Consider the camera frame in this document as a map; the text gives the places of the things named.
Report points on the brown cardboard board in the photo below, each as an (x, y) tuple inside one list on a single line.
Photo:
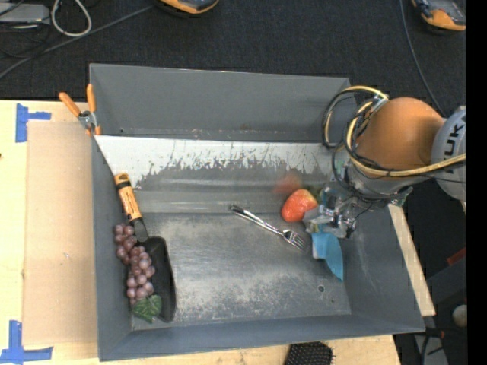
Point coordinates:
[(57, 223)]

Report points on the silver metal fork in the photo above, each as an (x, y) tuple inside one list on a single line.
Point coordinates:
[(266, 226)]

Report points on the red toy strawberry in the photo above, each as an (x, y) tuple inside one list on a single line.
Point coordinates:
[(296, 205)]

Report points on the blue sponge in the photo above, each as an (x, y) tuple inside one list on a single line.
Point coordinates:
[(329, 251)]

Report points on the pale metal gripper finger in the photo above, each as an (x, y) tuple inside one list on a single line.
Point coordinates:
[(312, 214), (315, 227)]

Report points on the purple toy grapes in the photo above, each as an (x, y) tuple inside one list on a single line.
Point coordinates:
[(136, 264)]

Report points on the grey metal bin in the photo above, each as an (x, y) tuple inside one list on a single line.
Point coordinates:
[(243, 276)]

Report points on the black hairbrush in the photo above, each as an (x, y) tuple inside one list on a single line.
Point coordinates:
[(309, 354)]

